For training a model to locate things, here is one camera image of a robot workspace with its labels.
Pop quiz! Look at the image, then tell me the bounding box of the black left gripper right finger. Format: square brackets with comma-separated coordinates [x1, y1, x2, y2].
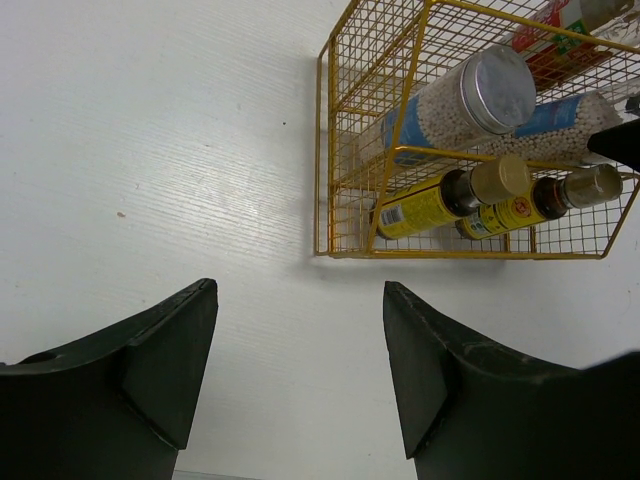
[383, 281, 639, 479]

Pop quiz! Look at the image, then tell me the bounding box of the yellow wire basket rack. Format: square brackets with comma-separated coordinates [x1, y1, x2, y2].
[314, 1, 639, 260]

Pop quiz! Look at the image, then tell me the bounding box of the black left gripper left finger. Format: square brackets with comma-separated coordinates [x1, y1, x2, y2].
[1, 278, 218, 479]

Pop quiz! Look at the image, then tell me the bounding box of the white bead jar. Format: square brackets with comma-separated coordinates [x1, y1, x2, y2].
[357, 45, 536, 163]
[478, 92, 622, 166]

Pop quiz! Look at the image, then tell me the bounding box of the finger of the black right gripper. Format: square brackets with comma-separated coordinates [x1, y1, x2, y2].
[587, 119, 640, 170]

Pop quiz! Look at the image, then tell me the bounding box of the red label sauce bottle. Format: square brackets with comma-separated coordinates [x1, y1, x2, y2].
[501, 0, 639, 92]

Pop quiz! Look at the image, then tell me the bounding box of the yellow label bottle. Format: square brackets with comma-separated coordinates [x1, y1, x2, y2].
[455, 164, 623, 240]
[369, 154, 531, 240]

